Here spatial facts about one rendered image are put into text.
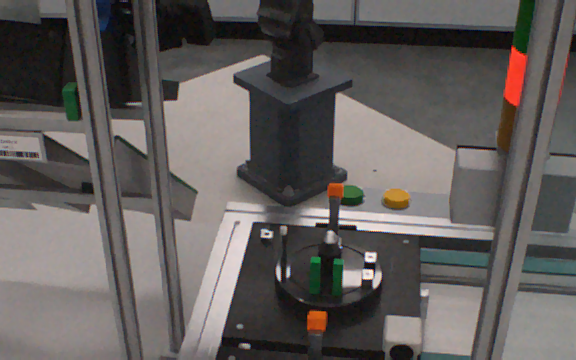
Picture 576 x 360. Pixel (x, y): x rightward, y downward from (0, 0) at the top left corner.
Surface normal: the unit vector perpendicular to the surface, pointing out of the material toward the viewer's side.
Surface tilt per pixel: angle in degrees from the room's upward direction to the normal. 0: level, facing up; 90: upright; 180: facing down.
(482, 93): 0
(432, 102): 0
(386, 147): 0
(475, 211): 90
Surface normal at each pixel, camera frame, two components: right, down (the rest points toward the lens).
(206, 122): 0.00, -0.81
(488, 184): -0.13, 0.59
